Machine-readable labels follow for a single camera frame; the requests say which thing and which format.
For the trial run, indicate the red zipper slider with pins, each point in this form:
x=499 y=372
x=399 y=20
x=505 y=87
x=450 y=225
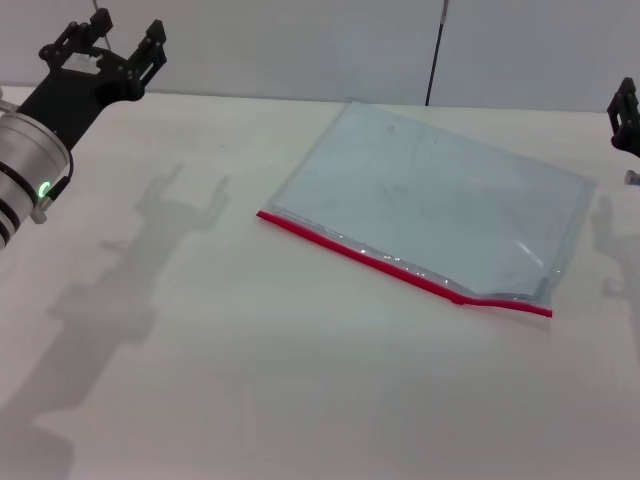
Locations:
x=457 y=300

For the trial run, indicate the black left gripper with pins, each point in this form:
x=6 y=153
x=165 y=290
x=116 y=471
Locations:
x=75 y=95

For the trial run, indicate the clear document bag red zipper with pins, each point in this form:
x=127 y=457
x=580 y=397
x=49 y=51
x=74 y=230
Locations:
x=425 y=200

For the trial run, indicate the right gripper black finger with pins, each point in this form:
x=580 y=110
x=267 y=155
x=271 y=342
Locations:
x=627 y=115

